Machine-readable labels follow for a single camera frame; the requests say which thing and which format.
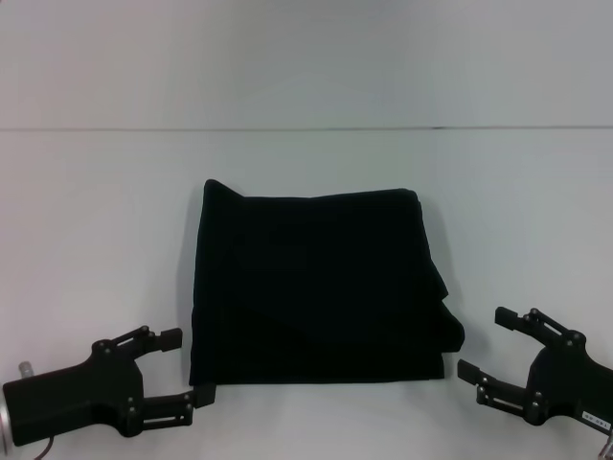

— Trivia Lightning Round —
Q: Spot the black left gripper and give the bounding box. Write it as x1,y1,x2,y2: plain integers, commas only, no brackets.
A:
2,325,216,448

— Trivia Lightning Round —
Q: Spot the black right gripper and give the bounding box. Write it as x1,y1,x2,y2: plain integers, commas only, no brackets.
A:
457,306,613,430

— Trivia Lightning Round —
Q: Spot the black shirt with FREE print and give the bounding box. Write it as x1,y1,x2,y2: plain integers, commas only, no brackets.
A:
188,178,465,388

